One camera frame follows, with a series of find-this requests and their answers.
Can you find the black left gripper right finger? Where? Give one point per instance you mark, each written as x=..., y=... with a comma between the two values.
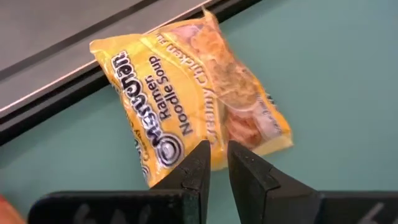
x=261, y=193

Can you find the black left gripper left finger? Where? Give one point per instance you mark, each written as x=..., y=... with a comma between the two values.
x=192, y=180

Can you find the yellow Maruchan noodle pack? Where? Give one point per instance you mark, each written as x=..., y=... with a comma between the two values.
x=186, y=93

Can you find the orange-red Maruchan noodle pack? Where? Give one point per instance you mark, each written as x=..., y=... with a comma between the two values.
x=7, y=211

